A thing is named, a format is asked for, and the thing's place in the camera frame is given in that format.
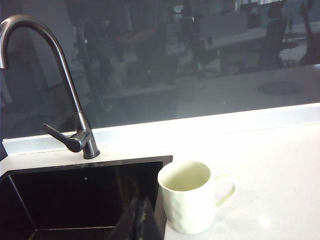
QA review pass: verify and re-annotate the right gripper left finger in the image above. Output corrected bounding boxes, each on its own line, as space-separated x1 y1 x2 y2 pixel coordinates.
106 196 139 240

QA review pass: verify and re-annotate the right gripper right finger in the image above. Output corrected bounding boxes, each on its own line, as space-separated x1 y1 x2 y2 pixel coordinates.
137 196 164 240

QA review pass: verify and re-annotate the pale green ceramic mug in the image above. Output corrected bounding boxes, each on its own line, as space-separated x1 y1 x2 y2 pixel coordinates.
157 160 237 236

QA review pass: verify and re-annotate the dark metal faucet lever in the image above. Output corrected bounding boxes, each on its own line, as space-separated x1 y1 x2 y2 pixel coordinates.
42 122 91 154

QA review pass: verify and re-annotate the black sink basin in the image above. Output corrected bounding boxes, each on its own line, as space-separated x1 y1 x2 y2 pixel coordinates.
0 155 174 240

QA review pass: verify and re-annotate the dark metal gooseneck faucet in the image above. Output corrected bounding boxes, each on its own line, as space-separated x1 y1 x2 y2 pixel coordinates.
0 14 101 160

